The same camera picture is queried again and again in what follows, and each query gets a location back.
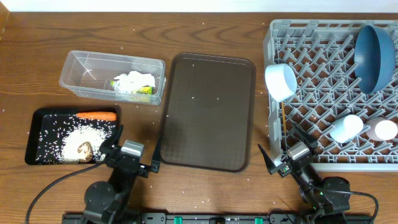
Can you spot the wooden chopstick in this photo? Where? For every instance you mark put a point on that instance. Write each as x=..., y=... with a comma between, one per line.
x=283, y=118

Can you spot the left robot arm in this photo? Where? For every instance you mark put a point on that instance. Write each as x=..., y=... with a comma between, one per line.
x=106, y=202

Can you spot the white spilled rice pile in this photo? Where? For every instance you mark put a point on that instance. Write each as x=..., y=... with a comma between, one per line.
x=61, y=135

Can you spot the black tray bin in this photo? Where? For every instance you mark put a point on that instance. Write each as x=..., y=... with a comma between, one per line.
x=38, y=118

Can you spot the light blue rice bowl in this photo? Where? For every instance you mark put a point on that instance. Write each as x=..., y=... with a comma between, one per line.
x=280, y=81

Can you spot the orange carrot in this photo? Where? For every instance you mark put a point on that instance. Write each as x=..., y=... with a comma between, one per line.
x=101, y=115

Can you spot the blue plate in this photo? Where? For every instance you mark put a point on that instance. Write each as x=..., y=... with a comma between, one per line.
x=375, y=55

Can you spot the light blue cup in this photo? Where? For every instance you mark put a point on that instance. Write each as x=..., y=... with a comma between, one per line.
x=346, y=128

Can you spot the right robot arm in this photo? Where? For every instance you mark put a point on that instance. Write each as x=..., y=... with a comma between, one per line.
x=328, y=196

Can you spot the white pink cup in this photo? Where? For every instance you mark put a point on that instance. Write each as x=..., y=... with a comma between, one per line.
x=381, y=129

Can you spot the green snack wrapper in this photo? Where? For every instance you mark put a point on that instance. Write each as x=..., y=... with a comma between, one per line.
x=144, y=90

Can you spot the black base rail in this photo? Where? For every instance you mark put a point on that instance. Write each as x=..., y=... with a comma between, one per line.
x=271, y=218

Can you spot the grey dishwasher rack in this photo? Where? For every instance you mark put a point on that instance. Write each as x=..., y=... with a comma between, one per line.
x=321, y=54

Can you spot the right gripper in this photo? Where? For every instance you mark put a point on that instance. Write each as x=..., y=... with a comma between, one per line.
x=294, y=165

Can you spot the clear plastic bin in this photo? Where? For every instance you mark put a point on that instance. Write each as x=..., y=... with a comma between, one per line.
x=89, y=75

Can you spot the brown serving tray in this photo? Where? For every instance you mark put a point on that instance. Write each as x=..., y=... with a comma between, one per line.
x=208, y=114

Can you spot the brown food scrap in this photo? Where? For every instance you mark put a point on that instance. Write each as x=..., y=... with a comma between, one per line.
x=85, y=150

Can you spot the white tissue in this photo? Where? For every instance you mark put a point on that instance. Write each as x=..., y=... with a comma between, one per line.
x=137, y=78

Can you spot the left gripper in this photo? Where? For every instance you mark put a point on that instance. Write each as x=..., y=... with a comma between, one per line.
x=125, y=162

